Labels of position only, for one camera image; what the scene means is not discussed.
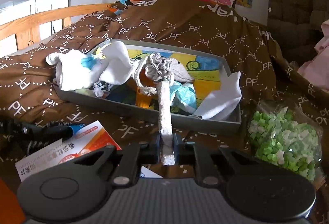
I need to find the pink garment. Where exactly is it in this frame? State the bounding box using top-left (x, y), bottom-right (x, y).
top-left (298, 19), bottom-right (329, 91)

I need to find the bag of green bits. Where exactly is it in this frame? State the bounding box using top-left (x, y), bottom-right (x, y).
top-left (247, 102), bottom-right (323, 183)

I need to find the orange white medicine box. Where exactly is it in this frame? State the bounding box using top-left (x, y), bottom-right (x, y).
top-left (15, 120), bottom-right (122, 184)

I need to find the brown printed blanket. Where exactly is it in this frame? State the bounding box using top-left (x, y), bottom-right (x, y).
top-left (0, 0), bottom-right (329, 188)

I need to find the brown quilted jacket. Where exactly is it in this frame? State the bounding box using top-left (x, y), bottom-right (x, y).
top-left (266, 0), bottom-right (329, 62)

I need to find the white cloth with blue print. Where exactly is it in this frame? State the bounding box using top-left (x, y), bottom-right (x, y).
top-left (46, 41), bottom-right (140, 91)

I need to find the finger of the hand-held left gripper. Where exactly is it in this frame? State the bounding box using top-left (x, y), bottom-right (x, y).
top-left (0, 114), bottom-right (86, 145)

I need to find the blue white card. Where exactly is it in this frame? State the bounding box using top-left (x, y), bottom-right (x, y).
top-left (141, 166), bottom-right (163, 179)

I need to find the wooden bed frame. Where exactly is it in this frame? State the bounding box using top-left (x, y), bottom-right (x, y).
top-left (0, 3), bottom-right (114, 52)

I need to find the orange plastic cup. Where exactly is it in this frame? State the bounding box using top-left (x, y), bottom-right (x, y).
top-left (135, 77), bottom-right (155, 109)

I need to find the colourful printed cloth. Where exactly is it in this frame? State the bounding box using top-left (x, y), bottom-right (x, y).
top-left (110, 0), bottom-right (180, 9)

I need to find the grey shallow box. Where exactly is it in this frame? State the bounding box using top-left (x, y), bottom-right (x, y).
top-left (53, 39), bottom-right (242, 133)

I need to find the teal patterned cloth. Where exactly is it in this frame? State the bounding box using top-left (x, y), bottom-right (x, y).
top-left (170, 83), bottom-right (197, 114)

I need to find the white face mask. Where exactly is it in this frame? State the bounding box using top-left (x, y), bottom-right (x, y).
top-left (194, 71), bottom-right (242, 121)

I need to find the colourful painted picture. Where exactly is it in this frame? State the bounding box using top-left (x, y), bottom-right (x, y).
top-left (127, 48), bottom-right (224, 109)

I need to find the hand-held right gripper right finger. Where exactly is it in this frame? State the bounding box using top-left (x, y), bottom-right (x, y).
top-left (173, 135), bottom-right (259, 187)

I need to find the orange object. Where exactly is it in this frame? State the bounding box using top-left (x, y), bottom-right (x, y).
top-left (0, 178), bottom-right (26, 224)

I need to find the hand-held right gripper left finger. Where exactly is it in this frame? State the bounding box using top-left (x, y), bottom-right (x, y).
top-left (74, 135), bottom-right (161, 187)

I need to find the white tangled cord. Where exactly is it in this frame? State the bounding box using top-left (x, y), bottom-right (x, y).
top-left (93, 81), bottom-right (113, 99)

